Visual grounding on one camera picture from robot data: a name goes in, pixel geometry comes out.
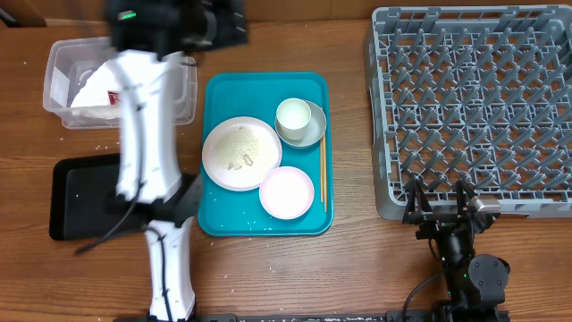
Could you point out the crumpled white tissue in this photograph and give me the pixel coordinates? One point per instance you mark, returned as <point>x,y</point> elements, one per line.
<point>92,100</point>

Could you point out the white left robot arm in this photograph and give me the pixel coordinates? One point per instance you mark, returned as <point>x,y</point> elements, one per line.
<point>149,171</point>

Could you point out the wooden chopstick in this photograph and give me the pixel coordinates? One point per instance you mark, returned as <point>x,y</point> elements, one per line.
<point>321,164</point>
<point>325,176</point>

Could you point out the large white plate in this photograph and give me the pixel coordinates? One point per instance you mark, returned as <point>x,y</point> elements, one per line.
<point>240,152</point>

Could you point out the small pink bowl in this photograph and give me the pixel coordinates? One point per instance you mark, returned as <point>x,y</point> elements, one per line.
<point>286,193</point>

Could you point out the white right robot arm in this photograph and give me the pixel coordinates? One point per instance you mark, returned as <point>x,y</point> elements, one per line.
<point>475,283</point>

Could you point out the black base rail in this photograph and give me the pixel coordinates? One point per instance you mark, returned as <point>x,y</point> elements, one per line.
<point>389,316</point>

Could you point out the grey dishwasher rack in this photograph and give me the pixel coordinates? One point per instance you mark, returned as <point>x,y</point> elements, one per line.
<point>480,94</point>

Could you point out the black tray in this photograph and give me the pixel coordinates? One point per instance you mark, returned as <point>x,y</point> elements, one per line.
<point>84,203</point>

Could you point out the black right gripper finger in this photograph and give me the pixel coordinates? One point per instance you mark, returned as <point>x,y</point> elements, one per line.
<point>464,194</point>
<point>418,207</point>

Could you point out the pale green cup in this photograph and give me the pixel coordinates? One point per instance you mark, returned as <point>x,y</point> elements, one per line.
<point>293,116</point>

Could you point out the grey bowl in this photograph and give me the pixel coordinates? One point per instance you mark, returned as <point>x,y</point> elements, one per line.
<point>315,130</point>

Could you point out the red snack wrapper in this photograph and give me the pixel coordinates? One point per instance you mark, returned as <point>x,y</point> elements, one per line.
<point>113,97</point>

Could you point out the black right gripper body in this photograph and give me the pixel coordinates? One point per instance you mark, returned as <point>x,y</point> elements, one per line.
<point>437,225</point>

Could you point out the teal serving tray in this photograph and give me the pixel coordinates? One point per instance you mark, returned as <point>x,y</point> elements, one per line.
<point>231,99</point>

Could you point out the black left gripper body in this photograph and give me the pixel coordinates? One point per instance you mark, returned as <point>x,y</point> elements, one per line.
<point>209,25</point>

